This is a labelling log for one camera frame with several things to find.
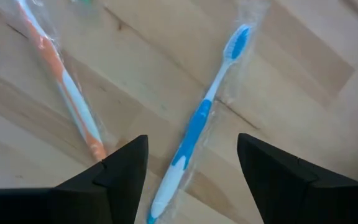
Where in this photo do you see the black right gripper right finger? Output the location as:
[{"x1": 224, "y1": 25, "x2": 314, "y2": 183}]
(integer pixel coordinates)
[{"x1": 237, "y1": 133, "x2": 358, "y2": 224}]

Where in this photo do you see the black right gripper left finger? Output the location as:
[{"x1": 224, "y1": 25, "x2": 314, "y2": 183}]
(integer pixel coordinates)
[{"x1": 0, "y1": 134, "x2": 149, "y2": 224}]

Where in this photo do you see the orange toothbrush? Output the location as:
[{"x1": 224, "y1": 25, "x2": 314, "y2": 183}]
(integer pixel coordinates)
[{"x1": 14, "y1": 0, "x2": 108, "y2": 162}]

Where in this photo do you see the blue toothbrush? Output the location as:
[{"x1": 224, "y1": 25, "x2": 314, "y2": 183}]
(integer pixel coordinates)
[{"x1": 146, "y1": 21, "x2": 256, "y2": 224}]

